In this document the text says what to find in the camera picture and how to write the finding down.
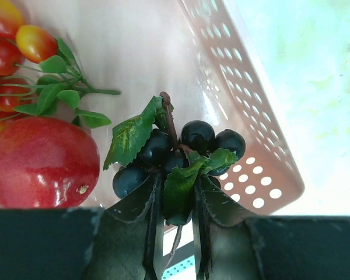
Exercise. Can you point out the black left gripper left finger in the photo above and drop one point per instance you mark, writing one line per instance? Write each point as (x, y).
(121, 242)

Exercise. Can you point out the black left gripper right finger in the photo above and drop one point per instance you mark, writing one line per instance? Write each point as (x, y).
(231, 242)

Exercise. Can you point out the dark toy grapes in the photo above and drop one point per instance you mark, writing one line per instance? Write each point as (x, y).
(147, 143)

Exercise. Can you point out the red toy fruit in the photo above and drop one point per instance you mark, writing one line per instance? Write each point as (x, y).
(46, 163)

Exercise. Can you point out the red toy cherry bunch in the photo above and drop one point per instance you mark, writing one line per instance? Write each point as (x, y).
(38, 72)

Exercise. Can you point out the pink plastic basket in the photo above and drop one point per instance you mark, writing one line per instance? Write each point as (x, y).
(200, 53)

